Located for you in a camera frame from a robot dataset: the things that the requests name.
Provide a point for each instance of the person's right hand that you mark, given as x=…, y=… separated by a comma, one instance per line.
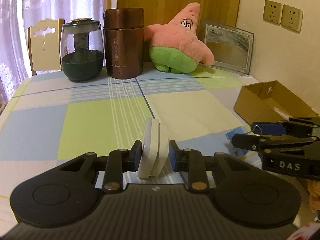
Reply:
x=314, y=198

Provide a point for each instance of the purple lace curtain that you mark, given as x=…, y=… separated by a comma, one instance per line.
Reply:
x=17, y=16

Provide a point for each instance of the glass jar dark green base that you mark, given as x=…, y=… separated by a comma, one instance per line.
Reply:
x=81, y=49

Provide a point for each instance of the blue binder clip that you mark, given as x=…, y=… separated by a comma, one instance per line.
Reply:
x=238, y=152

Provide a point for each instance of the checkered tablecloth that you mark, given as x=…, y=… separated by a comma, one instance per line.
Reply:
x=50, y=119

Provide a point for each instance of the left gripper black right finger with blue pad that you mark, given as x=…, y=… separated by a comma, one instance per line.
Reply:
x=192, y=162

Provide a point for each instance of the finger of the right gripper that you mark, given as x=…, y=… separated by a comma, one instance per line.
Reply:
x=250, y=142
x=268, y=128

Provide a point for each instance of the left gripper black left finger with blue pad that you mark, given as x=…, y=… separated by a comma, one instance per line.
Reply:
x=118, y=162

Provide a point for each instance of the cream wooden chair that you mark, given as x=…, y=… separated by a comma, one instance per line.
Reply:
x=44, y=45

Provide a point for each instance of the silver picture frame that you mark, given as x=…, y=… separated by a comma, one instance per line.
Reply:
x=232, y=47

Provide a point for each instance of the double wall socket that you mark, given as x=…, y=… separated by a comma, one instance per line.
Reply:
x=282, y=14

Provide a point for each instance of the brown metal thermos canister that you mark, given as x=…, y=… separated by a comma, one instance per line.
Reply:
x=123, y=39

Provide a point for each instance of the white rectangular case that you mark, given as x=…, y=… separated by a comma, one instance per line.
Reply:
x=155, y=149

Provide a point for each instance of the cardboard box tray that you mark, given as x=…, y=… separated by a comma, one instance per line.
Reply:
x=270, y=102

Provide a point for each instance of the pink Patrick star plush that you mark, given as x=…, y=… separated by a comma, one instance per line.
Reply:
x=174, y=47

